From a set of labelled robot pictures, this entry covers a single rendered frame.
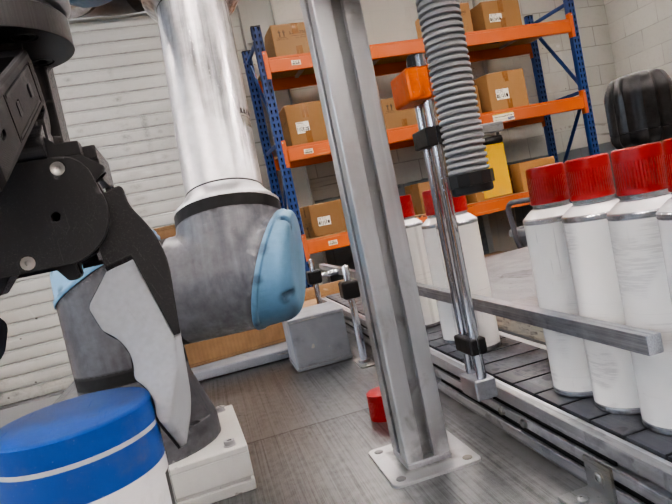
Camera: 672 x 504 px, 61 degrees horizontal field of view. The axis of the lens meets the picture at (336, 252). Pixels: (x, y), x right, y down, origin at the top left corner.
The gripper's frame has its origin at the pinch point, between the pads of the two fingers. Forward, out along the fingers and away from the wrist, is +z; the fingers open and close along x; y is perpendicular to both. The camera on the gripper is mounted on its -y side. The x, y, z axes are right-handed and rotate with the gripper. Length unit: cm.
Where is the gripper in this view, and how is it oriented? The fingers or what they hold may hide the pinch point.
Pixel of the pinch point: (81, 458)
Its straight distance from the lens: 29.4
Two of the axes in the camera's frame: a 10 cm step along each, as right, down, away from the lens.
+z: 2.0, 9.8, 0.8
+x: -9.4, 2.2, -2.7
